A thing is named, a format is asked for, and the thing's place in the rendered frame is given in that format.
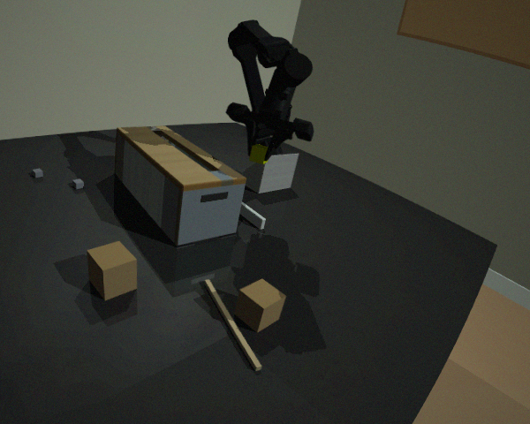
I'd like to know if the tan wooden stick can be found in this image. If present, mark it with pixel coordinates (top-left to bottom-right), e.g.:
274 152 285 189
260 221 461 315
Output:
205 279 261 371

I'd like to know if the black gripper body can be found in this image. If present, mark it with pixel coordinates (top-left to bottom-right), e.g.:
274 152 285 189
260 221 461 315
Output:
226 87 314 141

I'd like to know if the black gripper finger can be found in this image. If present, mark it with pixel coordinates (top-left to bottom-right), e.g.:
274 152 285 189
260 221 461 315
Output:
264 126 292 161
242 118 260 156

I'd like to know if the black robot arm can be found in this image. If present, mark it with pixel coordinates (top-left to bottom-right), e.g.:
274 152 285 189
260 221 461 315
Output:
228 19 313 147

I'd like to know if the small olive-yellow block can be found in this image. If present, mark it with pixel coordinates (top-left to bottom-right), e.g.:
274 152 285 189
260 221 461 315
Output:
249 144 268 164

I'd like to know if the tan cube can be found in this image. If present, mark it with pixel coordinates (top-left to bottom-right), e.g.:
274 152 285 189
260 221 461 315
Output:
87 241 137 300
234 279 286 333

